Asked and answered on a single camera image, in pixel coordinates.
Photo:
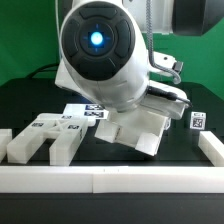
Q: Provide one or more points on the white chair back frame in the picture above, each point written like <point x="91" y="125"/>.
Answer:
<point x="66" y="131"/>

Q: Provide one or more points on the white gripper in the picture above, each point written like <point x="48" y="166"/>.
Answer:
<point x="153" y="98"/>

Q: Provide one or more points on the white front rail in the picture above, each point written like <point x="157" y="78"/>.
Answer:
<point x="31" y="179"/>

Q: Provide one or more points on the white block left edge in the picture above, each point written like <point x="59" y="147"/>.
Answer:
<point x="5" y="139"/>

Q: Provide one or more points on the white tagged cube far right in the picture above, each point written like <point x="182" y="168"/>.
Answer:
<point x="198" y="120"/>

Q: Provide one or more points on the white obstacle wall bar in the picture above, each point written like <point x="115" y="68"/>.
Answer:
<point x="212" y="147"/>

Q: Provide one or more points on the white marker sheet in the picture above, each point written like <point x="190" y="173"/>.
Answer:
<point x="89" y="110"/>

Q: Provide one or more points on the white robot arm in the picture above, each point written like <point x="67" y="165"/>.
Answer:
<point x="107" y="50"/>

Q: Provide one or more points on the white chair seat part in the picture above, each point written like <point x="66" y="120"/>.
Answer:
<point x="139" y="129"/>

